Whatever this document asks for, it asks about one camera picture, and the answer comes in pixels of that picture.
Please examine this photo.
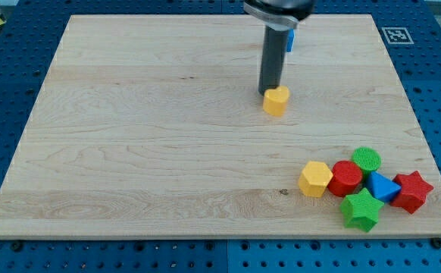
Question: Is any yellow heart block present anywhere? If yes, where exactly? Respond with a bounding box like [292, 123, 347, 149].
[262, 86, 290, 117]

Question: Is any yellow hexagon block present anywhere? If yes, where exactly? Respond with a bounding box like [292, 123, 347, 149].
[298, 161, 333, 198]

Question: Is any red star block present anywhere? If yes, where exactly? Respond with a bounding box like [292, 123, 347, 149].
[389, 171, 434, 214]

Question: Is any white fiducial marker tag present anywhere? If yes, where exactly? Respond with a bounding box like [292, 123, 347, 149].
[382, 27, 414, 45]

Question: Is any red cylinder block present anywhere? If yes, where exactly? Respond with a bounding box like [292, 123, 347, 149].
[327, 160, 363, 197]

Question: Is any green star block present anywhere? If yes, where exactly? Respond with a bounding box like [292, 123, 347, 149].
[339, 188, 385, 232]

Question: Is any blue triangle block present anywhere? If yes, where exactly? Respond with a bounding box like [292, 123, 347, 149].
[365, 171, 401, 202]

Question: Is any green cylinder block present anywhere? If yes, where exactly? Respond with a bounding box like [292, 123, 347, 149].
[351, 146, 382, 178]

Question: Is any wooden board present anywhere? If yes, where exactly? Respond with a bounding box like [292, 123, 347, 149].
[0, 14, 441, 240]

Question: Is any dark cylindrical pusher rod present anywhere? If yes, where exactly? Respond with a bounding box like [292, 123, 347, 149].
[258, 26, 289, 95]

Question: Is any blue cube block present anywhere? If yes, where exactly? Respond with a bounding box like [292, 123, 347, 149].
[286, 29, 296, 52]

